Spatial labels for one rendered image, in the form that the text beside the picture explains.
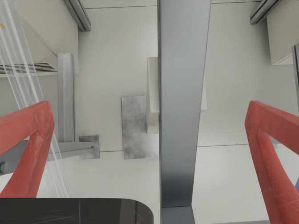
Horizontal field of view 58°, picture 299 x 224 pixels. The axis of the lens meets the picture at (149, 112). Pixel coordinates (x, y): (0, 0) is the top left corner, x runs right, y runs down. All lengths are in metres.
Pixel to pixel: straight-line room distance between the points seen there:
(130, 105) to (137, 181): 0.30
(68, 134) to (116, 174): 0.37
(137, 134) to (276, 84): 0.61
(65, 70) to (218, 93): 0.62
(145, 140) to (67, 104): 0.39
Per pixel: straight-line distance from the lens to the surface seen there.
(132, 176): 1.09
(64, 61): 0.84
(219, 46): 1.19
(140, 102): 1.09
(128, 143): 1.08
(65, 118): 0.81
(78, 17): 1.11
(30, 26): 0.69
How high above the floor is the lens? 1.08
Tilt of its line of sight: 84 degrees down
